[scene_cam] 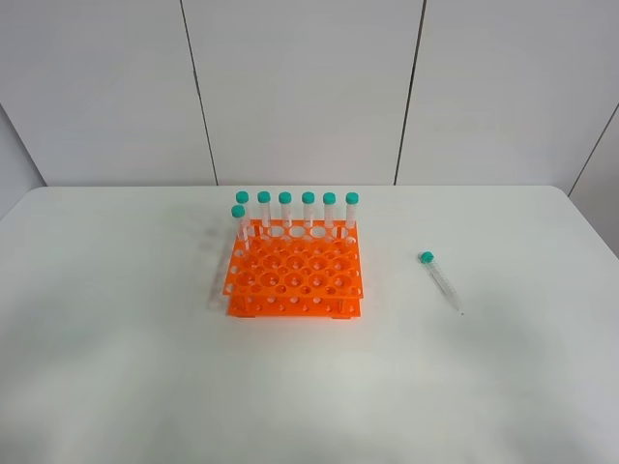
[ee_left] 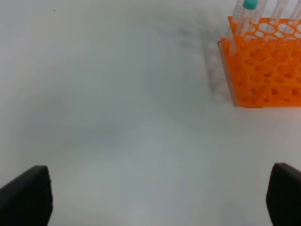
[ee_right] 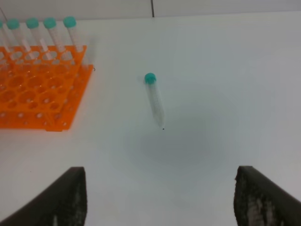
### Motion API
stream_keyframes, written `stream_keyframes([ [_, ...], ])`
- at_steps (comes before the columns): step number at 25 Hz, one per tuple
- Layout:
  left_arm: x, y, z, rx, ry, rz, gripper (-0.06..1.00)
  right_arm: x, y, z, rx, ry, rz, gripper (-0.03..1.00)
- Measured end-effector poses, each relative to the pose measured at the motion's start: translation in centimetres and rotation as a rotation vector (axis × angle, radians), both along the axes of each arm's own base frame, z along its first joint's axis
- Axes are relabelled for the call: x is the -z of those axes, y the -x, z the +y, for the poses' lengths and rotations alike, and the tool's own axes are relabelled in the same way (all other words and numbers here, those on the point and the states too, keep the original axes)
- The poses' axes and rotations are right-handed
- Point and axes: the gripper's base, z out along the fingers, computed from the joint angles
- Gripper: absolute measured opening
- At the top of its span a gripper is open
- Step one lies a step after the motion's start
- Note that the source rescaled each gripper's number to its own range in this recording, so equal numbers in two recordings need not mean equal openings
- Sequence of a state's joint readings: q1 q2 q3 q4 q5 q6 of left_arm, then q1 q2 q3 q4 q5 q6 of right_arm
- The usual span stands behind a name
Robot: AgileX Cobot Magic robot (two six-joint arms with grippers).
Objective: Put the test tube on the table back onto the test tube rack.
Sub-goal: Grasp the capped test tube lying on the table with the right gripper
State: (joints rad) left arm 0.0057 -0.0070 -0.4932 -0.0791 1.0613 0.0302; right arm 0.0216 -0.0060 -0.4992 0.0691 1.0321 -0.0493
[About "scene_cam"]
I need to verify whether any orange test tube rack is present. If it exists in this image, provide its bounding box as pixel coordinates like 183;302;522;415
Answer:
222;218;364;319

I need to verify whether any front left rack tube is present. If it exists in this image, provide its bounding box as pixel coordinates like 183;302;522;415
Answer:
231;204;251;250

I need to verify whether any teal capped test tube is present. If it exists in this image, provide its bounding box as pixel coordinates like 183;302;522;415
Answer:
418;250;462;312

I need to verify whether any row tube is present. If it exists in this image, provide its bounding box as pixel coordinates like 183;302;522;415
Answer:
235;190;251;235
302;191;315;229
279;191;292;229
345;191;359;230
323;191;337;229
257;190;271;237

